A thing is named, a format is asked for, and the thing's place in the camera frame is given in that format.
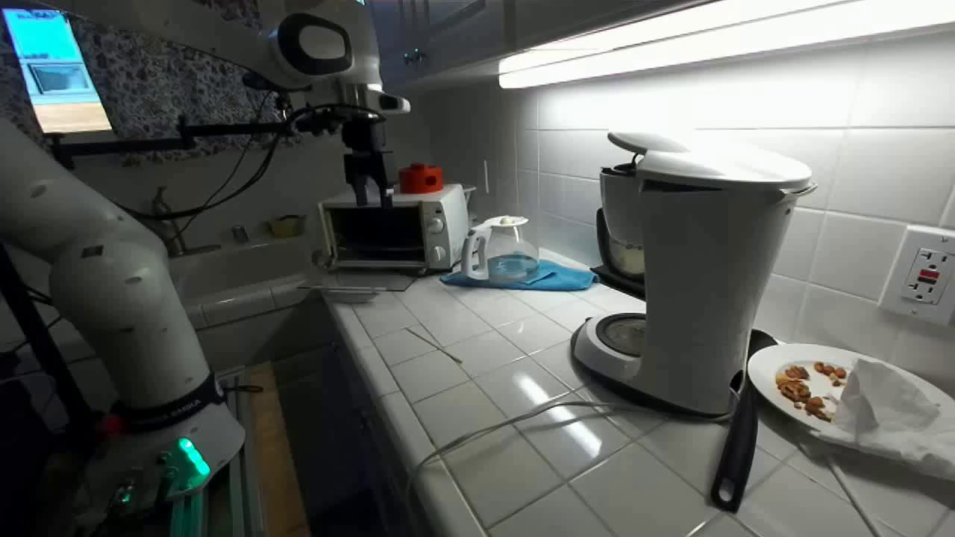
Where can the brown food pieces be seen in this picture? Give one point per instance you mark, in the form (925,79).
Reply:
(804,389)

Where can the white plate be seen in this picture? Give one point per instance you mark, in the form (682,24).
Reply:
(772,374)

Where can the robot base green light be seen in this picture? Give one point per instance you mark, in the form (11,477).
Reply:
(188,465)

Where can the white crumpled napkin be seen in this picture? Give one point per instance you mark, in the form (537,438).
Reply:
(890,413)

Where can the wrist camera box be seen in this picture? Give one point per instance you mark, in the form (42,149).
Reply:
(388,101)

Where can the white sink basin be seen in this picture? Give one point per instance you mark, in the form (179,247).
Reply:
(239,273)

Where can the floral patterned curtain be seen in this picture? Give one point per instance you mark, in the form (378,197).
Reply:
(169,83)

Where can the under cabinet light strip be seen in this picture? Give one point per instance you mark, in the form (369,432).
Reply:
(718,40)

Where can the wall kitchen cabinet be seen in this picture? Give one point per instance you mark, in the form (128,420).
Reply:
(466,29)

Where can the white drip coffee maker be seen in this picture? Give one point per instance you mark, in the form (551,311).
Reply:
(710,277)

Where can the white wall power outlet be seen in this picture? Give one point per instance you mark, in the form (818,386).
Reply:
(924,276)

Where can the black stand pole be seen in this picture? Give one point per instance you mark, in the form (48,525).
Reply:
(45,347)

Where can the thin stick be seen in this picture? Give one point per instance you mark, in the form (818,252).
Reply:
(434,343)

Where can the white toaster oven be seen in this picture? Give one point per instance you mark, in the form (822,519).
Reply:
(446,226)

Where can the blue cloth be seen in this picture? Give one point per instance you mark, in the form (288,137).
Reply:
(557,277)

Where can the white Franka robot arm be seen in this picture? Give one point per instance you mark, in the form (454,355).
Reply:
(109,288)

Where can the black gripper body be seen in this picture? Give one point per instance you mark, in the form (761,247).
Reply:
(369,149)

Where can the yellow sponge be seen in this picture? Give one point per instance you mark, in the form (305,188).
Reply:
(285,226)

